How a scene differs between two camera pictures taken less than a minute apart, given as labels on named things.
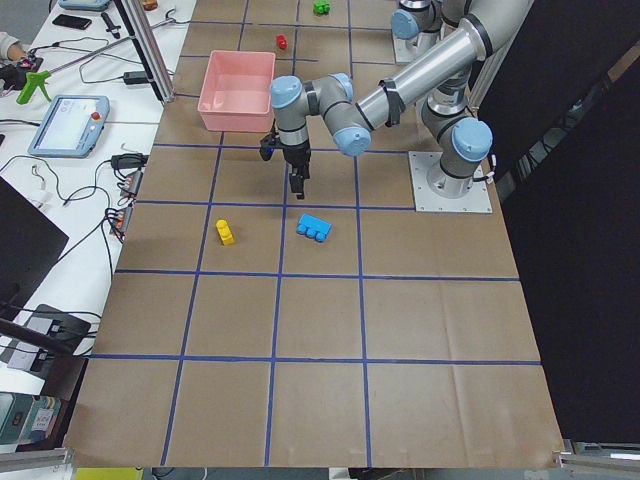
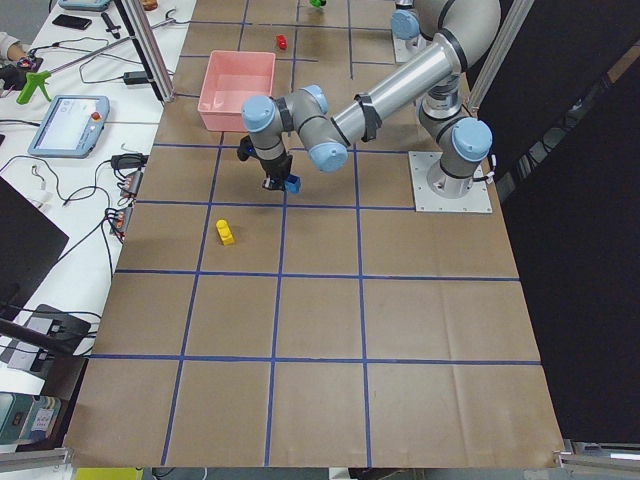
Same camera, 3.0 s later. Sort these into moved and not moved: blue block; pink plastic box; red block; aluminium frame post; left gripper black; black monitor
Moved: blue block; left gripper black
Not moved: black monitor; aluminium frame post; red block; pink plastic box
